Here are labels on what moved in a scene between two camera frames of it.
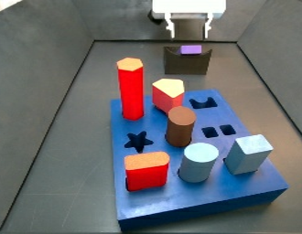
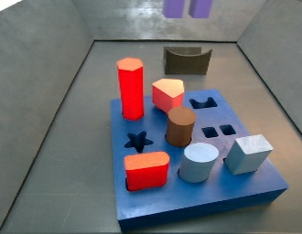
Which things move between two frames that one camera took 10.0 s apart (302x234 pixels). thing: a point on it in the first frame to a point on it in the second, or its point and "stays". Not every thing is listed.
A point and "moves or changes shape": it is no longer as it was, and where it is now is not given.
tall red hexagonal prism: x=131 y=83 stays
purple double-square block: x=191 y=49 moves or changes shape
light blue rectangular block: x=247 y=154 stays
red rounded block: x=147 y=170 stays
